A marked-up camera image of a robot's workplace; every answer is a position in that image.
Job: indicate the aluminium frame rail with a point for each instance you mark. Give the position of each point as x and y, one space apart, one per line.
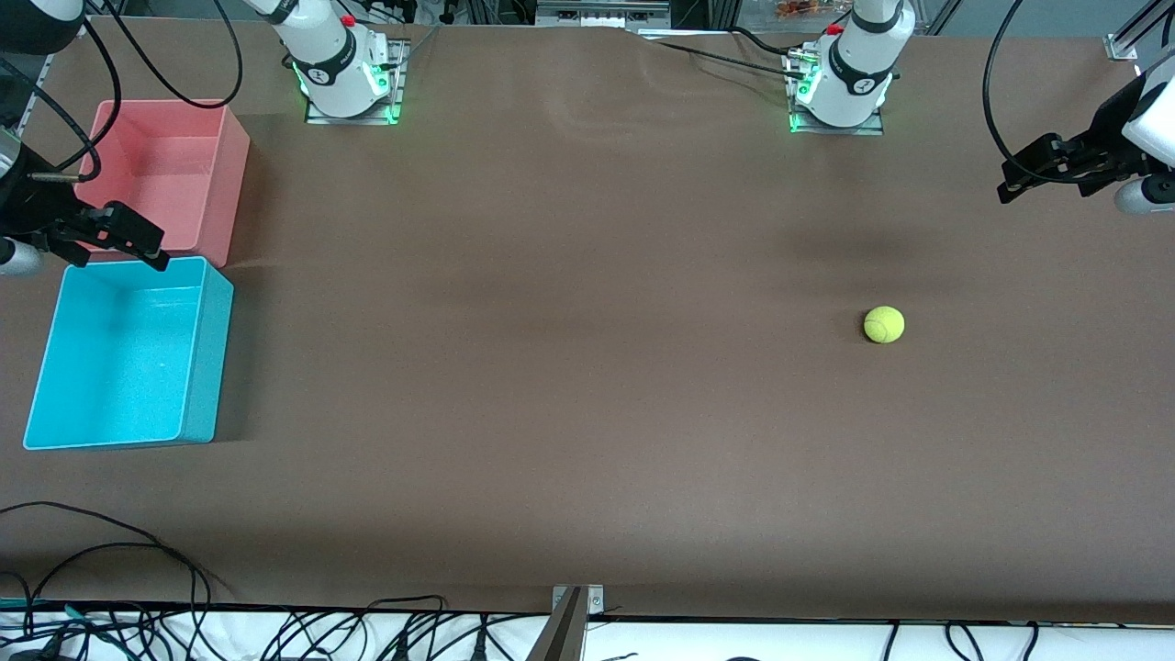
1122 48

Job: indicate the grey metal bar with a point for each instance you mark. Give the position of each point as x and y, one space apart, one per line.
560 633

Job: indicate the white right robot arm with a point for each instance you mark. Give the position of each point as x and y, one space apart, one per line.
330 55

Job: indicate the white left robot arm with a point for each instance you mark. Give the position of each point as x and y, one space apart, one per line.
858 73

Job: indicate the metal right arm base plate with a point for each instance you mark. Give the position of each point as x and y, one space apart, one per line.
397 87

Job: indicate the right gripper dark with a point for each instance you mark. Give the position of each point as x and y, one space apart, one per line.
26 204

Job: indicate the blue plastic bin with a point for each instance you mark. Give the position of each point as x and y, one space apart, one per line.
119 367

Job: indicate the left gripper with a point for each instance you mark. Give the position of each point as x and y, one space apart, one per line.
1108 130

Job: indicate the grey metal box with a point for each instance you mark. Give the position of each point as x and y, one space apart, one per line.
597 14

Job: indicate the small metal bracket plate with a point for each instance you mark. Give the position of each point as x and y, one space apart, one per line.
595 599

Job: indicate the yellow-green tennis ball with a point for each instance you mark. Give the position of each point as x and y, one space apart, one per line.
884 324

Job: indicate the clear box with orange parts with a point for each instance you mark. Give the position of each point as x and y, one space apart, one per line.
799 9

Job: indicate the pink plastic bin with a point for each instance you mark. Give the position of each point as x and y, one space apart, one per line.
174 174

